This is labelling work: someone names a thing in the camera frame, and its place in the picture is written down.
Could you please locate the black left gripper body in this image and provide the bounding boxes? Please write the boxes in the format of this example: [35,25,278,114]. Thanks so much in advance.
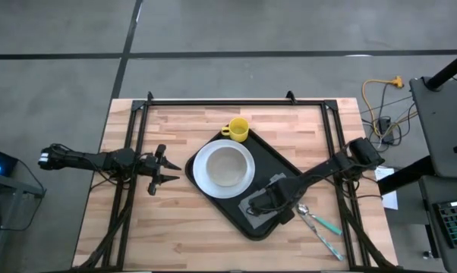
[139,143,166,196]

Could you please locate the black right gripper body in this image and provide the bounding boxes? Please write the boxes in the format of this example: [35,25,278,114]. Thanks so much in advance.
[247,177,301,225]

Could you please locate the white round plate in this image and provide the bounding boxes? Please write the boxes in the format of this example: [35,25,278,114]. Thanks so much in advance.
[192,139,257,199]

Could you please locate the grey napkin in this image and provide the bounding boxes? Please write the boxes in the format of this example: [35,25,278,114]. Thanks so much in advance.
[238,172,290,231]

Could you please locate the black serving tray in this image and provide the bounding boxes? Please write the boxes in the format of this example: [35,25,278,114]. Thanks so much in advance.
[184,127,304,242]

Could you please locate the beige speckled bowl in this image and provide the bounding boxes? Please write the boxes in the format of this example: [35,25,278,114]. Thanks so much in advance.
[206,146,249,187]

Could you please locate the spoon with green handle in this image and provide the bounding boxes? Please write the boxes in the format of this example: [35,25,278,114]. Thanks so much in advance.
[295,203,343,236]

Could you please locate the knife with patterned handle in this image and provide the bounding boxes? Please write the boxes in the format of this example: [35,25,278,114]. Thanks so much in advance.
[303,215,345,262]

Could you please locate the yellow mug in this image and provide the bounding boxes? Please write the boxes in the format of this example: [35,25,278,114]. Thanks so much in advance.
[221,117,251,143]

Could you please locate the white paper sheet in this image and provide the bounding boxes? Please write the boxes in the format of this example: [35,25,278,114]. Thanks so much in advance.
[374,166,399,212]

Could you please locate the black power adapter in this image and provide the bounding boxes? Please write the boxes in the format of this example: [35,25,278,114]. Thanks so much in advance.
[377,116,396,146]

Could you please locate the grey desk with legs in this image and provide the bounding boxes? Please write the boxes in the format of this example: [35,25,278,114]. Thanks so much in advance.
[0,146,47,273]

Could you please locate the dark grey desk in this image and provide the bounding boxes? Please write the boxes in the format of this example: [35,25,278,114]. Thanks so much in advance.
[418,176,457,273]

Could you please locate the backlit keyboard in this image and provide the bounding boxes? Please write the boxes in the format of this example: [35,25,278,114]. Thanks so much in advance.
[434,199,457,249]

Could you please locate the grey cart top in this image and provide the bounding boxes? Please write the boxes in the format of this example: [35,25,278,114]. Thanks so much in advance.
[408,75,457,180]

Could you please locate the black pole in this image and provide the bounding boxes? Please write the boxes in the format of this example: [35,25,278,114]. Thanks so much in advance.
[424,47,457,92]

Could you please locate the black aluminium table frame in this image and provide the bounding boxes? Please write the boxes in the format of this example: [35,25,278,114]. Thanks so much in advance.
[74,90,399,273]

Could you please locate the yellow extension cable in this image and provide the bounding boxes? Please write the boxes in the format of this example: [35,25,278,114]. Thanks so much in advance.
[361,75,405,132]

